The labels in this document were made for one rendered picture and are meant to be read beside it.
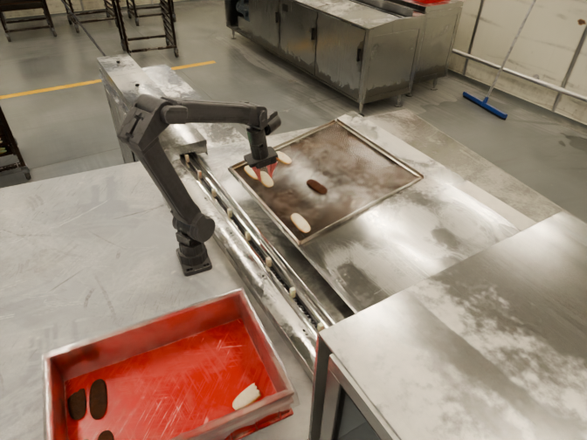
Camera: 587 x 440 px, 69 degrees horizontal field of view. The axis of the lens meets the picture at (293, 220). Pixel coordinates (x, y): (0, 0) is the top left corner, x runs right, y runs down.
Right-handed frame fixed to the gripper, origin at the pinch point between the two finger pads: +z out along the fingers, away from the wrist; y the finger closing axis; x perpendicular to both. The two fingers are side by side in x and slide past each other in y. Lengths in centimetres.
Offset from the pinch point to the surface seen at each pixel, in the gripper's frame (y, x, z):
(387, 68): -187, -196, 82
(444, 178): -52, 29, 5
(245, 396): 33, 67, 6
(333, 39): -159, -242, 61
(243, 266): 20.3, 29.7, 5.4
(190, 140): 15.9, -41.1, 0.7
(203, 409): 43, 65, 6
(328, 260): -2.4, 40.4, 5.8
